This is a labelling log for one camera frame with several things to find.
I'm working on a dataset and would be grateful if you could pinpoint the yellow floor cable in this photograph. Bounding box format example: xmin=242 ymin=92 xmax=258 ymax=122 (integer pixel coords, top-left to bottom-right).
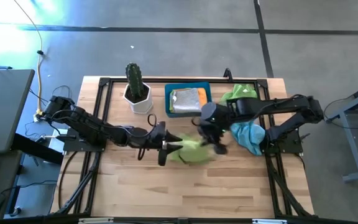
xmin=12 ymin=0 xmax=47 ymax=114

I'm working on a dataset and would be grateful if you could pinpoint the grey microfiber towel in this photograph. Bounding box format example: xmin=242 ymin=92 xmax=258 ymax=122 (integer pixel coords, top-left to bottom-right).
xmin=170 ymin=88 xmax=202 ymax=114

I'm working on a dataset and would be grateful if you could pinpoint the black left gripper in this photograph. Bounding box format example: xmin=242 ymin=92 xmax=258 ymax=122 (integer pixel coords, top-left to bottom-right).
xmin=127 ymin=121 xmax=184 ymax=167

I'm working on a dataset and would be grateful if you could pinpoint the green cactus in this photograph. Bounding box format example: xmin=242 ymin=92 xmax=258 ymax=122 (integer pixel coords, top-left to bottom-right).
xmin=125 ymin=62 xmax=144 ymax=100

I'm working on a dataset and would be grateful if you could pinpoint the lime green microfiber towel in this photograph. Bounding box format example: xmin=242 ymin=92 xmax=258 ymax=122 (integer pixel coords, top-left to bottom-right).
xmin=220 ymin=83 xmax=259 ymax=105
xmin=167 ymin=133 xmax=219 ymax=166

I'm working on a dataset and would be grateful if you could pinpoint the blue plastic bin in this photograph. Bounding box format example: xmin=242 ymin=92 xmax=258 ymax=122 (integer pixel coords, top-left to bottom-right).
xmin=164 ymin=82 xmax=214 ymax=118

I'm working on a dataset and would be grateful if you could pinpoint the white planter pot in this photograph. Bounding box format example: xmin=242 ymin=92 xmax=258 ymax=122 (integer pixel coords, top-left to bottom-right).
xmin=122 ymin=82 xmax=154 ymax=114

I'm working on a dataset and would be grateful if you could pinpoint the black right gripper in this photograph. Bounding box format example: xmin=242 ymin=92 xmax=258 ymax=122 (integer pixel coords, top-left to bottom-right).
xmin=198 ymin=101 xmax=231 ymax=156

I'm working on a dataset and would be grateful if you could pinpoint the black aluminium table frame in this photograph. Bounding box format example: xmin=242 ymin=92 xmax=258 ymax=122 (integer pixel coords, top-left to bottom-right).
xmin=50 ymin=77 xmax=315 ymax=218

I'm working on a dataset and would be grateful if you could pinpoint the grey metal table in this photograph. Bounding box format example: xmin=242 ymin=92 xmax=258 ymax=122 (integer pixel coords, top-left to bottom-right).
xmin=323 ymin=79 xmax=358 ymax=183

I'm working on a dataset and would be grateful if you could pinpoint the grey desk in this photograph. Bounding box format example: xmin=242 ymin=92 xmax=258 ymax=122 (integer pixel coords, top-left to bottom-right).
xmin=0 ymin=68 xmax=36 ymax=156

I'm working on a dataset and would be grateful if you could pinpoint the white box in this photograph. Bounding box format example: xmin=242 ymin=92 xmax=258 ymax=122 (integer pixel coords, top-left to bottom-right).
xmin=47 ymin=128 xmax=68 ymax=154

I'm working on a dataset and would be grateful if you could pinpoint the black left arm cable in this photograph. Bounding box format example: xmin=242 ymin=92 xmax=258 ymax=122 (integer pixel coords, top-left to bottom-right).
xmin=136 ymin=113 xmax=158 ymax=162

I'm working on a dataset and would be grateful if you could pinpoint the blue microfiber towel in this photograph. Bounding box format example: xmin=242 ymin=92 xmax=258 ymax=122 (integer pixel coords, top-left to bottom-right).
xmin=229 ymin=121 xmax=266 ymax=157

